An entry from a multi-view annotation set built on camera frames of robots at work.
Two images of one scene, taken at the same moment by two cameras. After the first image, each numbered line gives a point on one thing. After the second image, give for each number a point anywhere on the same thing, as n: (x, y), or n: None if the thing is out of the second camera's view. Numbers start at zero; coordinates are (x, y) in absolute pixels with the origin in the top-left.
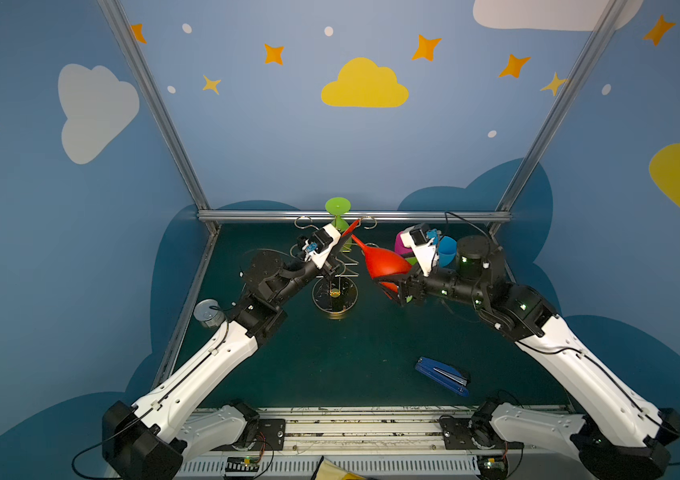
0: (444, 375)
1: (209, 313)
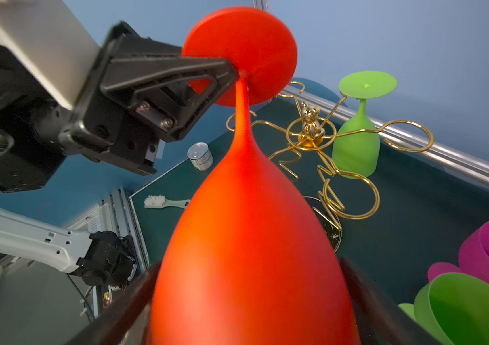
0: None
1: (199, 154)
